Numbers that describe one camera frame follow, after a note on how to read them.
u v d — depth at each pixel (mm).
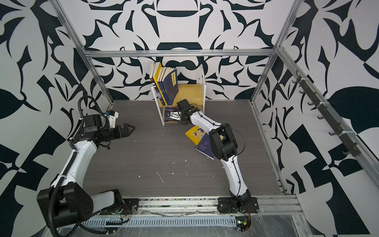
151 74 759
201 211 737
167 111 1034
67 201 395
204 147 922
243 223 713
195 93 998
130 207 730
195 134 993
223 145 577
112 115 728
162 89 807
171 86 875
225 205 742
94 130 616
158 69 795
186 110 786
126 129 725
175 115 889
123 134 719
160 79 776
